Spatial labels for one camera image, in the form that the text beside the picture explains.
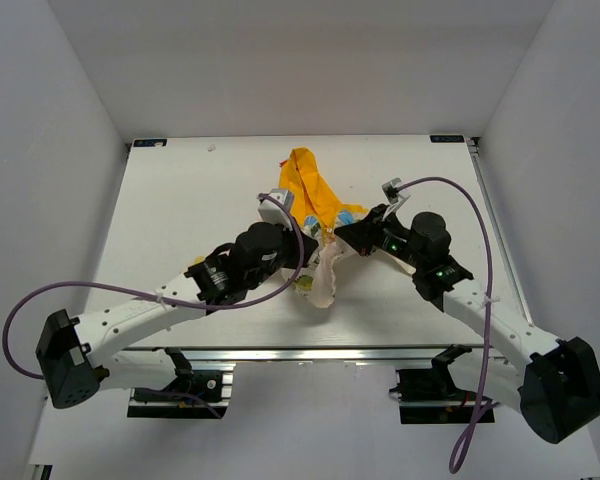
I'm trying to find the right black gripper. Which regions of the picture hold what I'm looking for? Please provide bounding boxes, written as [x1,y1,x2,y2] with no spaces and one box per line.
[335,204,425,270]

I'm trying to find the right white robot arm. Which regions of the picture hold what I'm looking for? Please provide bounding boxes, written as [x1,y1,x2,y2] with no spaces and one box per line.
[334,204,600,444]

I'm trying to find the aluminium table front rail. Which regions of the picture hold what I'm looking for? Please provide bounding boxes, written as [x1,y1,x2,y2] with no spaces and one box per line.
[124,344,516,363]

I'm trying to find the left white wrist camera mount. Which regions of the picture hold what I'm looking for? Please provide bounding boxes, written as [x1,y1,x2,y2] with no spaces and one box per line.
[257,188,294,230]

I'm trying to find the blue table label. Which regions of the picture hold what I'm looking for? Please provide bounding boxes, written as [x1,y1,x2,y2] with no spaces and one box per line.
[429,134,465,143]
[132,139,167,148]

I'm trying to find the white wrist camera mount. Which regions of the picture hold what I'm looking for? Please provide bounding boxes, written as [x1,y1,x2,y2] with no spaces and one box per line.
[257,188,294,230]
[382,178,411,220]

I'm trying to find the left blue table label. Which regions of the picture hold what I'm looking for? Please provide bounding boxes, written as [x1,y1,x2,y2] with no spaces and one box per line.
[132,139,167,148]

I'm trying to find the right blue table label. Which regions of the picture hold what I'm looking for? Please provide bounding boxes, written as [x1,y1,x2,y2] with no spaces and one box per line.
[429,134,465,143]

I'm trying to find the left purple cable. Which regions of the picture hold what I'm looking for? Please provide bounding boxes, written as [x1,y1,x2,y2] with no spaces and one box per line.
[1,193,306,419]

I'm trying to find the yellow patterned child jacket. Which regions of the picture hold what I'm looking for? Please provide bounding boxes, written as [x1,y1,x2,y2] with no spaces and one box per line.
[189,146,376,312]

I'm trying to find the aluminium table rail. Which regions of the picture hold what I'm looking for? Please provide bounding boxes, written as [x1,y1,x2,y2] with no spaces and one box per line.
[124,344,516,363]
[466,137,534,325]

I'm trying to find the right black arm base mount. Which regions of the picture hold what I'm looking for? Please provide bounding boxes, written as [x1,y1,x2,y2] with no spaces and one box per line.
[389,345,476,425]

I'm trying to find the aluminium table right rail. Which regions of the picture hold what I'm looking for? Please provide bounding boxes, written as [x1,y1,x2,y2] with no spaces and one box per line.
[466,137,534,325]

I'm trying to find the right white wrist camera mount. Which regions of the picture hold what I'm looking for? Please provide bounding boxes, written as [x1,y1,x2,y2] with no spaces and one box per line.
[382,178,411,220]

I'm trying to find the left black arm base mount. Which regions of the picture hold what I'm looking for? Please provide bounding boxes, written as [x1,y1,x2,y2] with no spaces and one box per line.
[127,347,234,420]

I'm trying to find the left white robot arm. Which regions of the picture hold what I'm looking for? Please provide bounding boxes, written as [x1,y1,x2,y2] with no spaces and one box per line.
[35,222,319,409]

